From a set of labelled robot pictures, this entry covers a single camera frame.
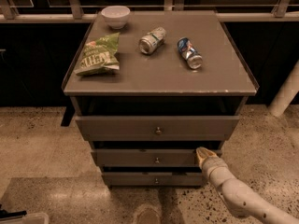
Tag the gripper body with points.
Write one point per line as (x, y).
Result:
(215, 164)

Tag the grey drawer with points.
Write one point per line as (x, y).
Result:
(156, 128)
(153, 179)
(145, 158)

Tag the grey three-drawer cabinet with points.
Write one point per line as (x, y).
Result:
(162, 84)

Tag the grey bottom drawer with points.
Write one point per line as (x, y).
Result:
(153, 179)

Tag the grey top drawer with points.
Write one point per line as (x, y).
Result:
(156, 128)

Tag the blue pepsi can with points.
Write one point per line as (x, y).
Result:
(189, 53)

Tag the white pole at right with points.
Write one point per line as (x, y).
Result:
(286, 93)

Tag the silver green soda can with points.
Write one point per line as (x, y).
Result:
(152, 40)

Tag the green chip bag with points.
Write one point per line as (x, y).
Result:
(99, 56)

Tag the white ceramic bowl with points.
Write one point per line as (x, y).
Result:
(116, 17)

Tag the white plastic bin corner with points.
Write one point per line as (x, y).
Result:
(35, 218)

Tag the metal window railing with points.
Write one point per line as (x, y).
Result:
(46, 11)

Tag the black object at bottom left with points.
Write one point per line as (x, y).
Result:
(5, 214)

